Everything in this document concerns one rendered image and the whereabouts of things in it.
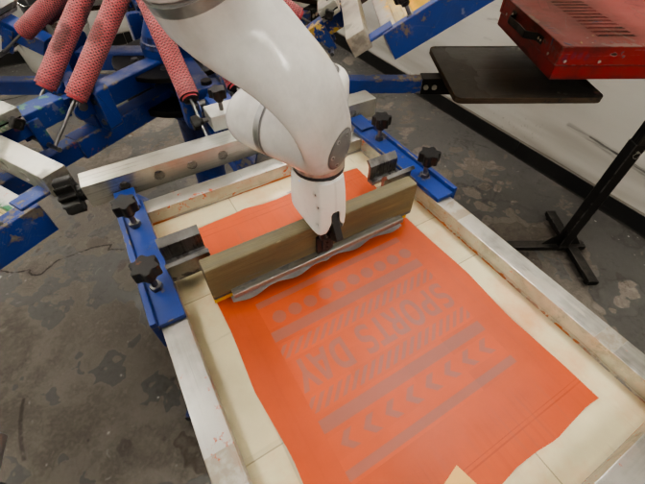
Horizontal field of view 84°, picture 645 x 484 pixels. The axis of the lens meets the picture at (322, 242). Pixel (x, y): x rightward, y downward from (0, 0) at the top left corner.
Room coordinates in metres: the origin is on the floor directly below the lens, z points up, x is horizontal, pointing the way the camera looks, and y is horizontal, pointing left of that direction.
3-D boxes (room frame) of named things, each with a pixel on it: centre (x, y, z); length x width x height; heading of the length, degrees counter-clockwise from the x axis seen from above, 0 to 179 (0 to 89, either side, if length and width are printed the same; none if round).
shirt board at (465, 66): (1.24, -0.19, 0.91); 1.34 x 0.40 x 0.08; 90
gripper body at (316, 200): (0.43, 0.01, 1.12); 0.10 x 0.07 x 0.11; 30
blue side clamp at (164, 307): (0.39, 0.30, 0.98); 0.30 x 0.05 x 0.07; 30
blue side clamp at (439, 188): (0.67, -0.17, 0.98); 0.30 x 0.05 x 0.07; 30
